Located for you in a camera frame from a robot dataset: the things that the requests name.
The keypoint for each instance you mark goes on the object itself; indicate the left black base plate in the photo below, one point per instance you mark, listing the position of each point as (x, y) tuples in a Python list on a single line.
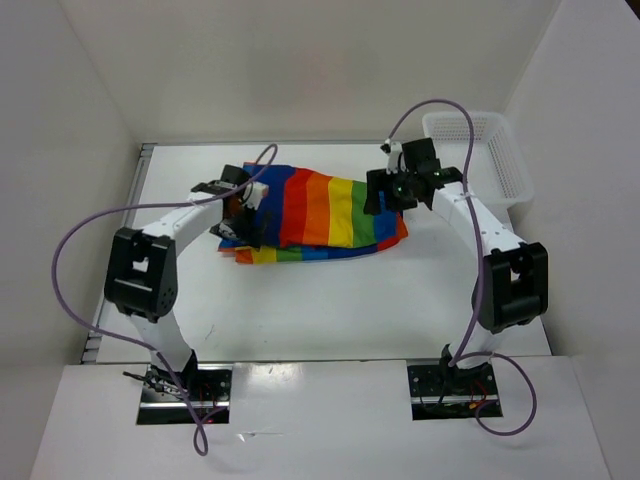
[(161, 403)]

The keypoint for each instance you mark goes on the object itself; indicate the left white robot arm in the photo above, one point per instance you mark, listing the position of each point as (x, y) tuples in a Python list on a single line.
[(142, 273)]

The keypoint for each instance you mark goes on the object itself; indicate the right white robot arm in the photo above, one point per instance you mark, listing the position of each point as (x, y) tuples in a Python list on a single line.
[(511, 288)]

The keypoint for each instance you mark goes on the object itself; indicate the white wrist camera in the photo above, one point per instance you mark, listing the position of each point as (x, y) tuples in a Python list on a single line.
[(253, 195), (395, 156)]

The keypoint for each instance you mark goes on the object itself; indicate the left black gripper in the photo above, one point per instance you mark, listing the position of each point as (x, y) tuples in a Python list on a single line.
[(248, 234)]

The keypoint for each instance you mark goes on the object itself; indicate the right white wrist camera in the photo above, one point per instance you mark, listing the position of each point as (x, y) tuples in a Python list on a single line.
[(395, 156)]

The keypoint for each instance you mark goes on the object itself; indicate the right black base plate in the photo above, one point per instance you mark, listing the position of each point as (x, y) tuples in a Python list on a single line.
[(437, 395)]

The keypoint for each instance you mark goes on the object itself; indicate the white plastic basket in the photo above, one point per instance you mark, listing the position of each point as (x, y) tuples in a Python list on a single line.
[(497, 172)]

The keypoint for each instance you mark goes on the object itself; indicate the rainbow striped shorts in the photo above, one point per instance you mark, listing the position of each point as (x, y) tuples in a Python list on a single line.
[(310, 216)]

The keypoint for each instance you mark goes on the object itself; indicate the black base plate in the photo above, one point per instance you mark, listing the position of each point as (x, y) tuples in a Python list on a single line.
[(437, 395), (161, 403)]

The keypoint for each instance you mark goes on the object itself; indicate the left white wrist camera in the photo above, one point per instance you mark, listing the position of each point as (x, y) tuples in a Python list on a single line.
[(253, 195)]

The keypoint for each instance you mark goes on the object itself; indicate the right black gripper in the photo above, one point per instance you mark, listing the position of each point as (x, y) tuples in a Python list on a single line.
[(378, 180)]

